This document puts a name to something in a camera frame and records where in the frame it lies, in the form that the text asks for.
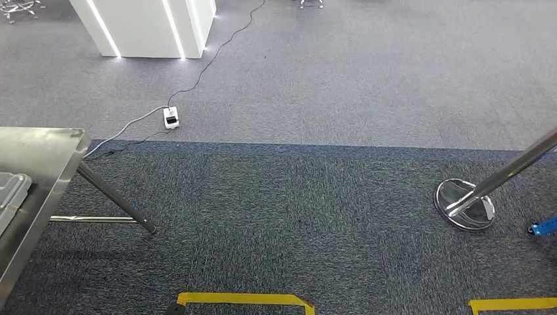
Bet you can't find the stainless steel workbench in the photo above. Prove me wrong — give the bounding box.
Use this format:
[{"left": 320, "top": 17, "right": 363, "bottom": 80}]
[{"left": 0, "top": 127, "right": 158, "bottom": 310}]

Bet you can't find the white power strip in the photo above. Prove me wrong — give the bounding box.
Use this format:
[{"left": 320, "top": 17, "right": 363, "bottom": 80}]
[{"left": 163, "top": 106, "right": 181, "bottom": 130}]

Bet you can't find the white furniture block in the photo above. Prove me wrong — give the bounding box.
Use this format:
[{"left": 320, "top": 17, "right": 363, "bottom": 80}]
[{"left": 68, "top": 0, "right": 217, "bottom": 60}]

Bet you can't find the stamped grey metal plate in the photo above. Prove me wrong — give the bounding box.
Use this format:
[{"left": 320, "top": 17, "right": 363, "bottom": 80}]
[{"left": 0, "top": 172, "right": 33, "bottom": 238}]

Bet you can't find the yellow floor tape square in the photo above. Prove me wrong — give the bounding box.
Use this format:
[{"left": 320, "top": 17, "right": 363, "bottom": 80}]
[{"left": 468, "top": 297, "right": 557, "bottom": 315}]

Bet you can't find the black power cable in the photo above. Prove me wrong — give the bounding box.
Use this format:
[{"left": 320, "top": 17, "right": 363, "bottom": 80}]
[{"left": 167, "top": 0, "right": 266, "bottom": 109}]

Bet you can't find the thin black floor cable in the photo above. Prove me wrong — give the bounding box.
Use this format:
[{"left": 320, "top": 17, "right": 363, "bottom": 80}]
[{"left": 85, "top": 129, "right": 169, "bottom": 163}]

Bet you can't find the white power cable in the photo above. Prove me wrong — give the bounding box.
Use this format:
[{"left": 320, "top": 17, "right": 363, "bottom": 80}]
[{"left": 82, "top": 105, "right": 169, "bottom": 159}]

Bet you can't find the chrome stanchion post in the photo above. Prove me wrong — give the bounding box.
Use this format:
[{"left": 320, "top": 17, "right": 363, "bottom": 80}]
[{"left": 434, "top": 126, "right": 557, "bottom": 232}]

